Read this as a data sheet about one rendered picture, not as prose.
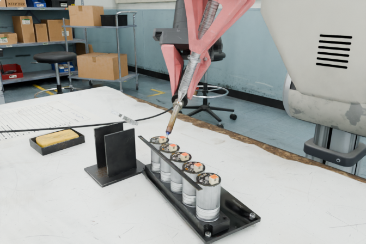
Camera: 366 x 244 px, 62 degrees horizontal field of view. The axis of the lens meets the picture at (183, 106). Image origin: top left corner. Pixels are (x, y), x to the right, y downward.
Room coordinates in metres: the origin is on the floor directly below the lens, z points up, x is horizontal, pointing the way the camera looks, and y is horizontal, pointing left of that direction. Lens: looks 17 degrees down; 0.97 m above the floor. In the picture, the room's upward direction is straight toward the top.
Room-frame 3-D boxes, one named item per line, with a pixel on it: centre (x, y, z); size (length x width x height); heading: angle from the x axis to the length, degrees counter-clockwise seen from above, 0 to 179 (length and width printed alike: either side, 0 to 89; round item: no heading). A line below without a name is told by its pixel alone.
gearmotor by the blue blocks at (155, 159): (0.37, 0.03, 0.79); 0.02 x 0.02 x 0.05
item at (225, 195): (0.33, -0.01, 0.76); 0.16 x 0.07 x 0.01; 30
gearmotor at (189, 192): (0.29, -0.01, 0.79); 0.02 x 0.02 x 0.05
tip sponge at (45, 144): (0.49, 0.22, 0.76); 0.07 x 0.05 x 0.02; 135
